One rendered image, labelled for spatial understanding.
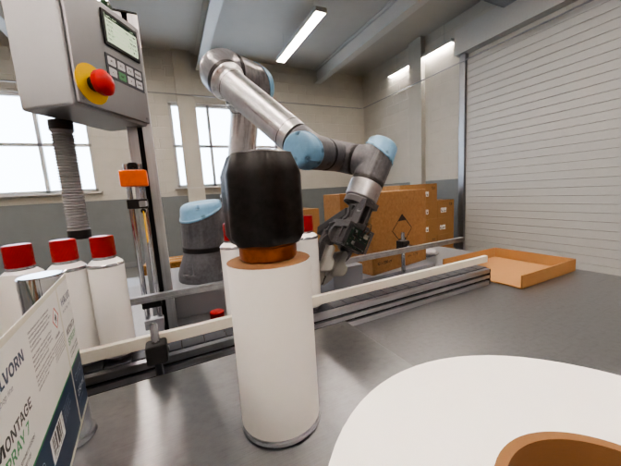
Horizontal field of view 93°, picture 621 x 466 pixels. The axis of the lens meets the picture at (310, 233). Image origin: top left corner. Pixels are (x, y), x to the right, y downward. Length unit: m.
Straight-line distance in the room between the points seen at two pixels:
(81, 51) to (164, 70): 5.71
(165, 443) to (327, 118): 6.82
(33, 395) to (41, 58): 0.49
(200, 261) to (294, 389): 0.61
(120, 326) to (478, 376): 0.52
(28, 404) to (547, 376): 0.31
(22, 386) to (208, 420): 0.21
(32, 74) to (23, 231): 5.68
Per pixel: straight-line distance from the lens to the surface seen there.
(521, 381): 0.22
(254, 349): 0.31
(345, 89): 7.43
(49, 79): 0.63
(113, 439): 0.45
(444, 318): 0.76
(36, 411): 0.29
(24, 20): 0.68
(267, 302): 0.29
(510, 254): 1.36
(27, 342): 0.28
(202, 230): 0.87
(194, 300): 0.84
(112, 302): 0.58
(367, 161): 0.69
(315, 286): 0.64
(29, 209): 6.24
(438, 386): 0.20
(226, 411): 0.42
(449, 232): 4.87
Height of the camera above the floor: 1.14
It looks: 8 degrees down
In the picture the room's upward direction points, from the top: 4 degrees counter-clockwise
